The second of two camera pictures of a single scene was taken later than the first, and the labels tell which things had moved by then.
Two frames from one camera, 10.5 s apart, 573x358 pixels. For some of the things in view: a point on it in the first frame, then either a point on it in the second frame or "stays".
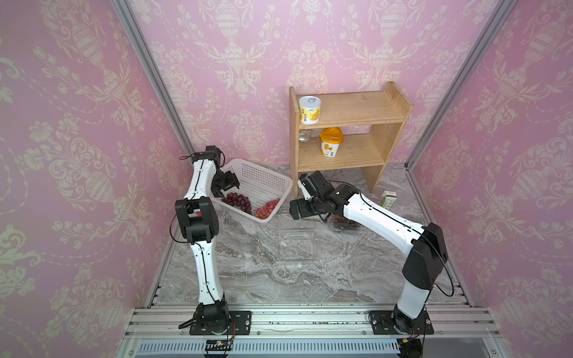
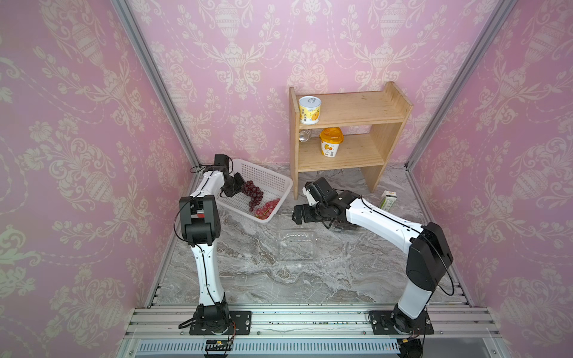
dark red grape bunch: (239, 201) → (254, 193)
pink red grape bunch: (266, 209) stays
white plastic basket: (260, 192) stays
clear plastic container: (297, 245) stays
